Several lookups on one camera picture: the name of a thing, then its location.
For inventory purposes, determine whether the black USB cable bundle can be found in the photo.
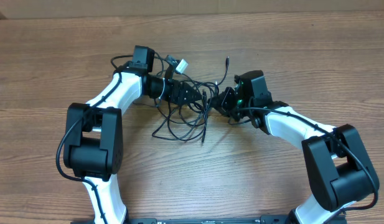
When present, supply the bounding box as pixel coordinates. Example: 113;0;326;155
151;71;220;144

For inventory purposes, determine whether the thin black braided cable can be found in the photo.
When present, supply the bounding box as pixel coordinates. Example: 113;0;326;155
215;56;230;87

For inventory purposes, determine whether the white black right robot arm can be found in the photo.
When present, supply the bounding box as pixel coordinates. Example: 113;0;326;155
210;70;380;223

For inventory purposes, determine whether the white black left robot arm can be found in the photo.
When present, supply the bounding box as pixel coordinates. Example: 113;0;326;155
55;45;203;223

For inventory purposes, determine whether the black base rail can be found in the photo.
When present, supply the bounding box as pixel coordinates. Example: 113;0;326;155
70;214;347;224

